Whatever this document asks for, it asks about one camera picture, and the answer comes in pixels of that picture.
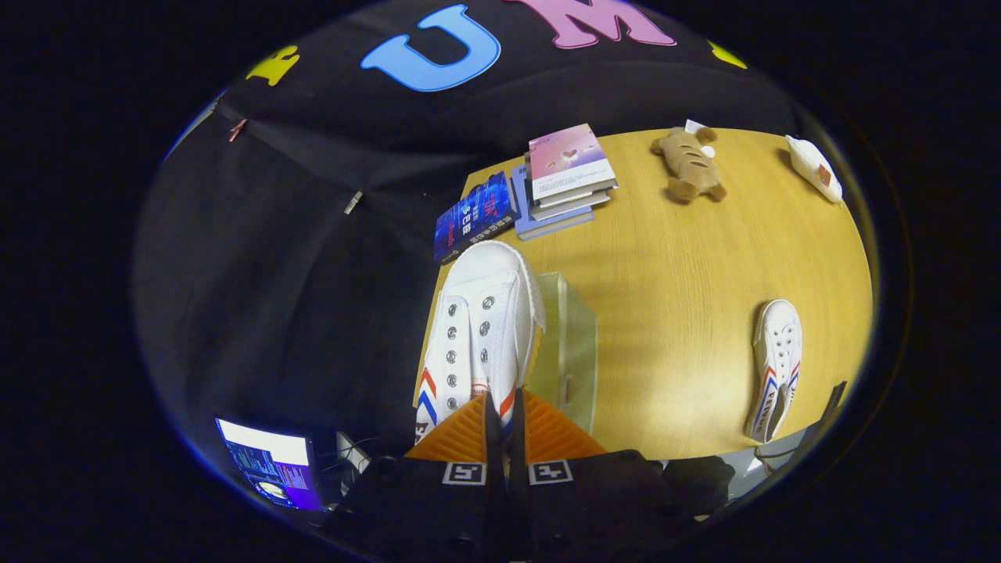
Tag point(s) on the brown plush toy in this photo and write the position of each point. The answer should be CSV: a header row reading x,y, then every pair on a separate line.
x,y
690,168

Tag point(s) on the green fabric storage box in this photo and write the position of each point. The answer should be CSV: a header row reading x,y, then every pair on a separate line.
x,y
575,352

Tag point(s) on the pale blue book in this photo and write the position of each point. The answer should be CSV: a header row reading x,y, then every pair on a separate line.
x,y
547,227

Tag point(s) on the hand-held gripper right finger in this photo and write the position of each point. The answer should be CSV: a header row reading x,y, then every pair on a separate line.
x,y
520,500

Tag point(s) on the silver clip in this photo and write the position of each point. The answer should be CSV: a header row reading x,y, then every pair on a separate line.
x,y
353,202

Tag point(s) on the pink cover book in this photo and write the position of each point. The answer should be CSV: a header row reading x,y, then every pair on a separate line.
x,y
567,160

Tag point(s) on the white pouch with red label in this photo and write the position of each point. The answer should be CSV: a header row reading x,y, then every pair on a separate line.
x,y
809,166

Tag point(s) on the pink clip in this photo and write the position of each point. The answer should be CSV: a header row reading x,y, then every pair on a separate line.
x,y
237,130

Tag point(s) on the white canvas shoe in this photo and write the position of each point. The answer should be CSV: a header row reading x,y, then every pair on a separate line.
x,y
493,313
778,344

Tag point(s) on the dark blue book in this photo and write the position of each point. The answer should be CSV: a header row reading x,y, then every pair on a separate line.
x,y
473,219

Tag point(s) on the white paperback book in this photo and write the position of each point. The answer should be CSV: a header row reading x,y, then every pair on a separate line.
x,y
575,205

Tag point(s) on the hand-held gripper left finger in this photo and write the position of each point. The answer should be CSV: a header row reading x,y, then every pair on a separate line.
x,y
494,500

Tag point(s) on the black backdrop cloth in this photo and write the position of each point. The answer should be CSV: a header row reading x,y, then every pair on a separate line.
x,y
297,234

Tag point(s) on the small white paper tag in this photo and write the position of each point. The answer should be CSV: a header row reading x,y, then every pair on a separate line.
x,y
694,126

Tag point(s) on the laptop screen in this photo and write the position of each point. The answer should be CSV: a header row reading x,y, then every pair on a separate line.
x,y
270,461

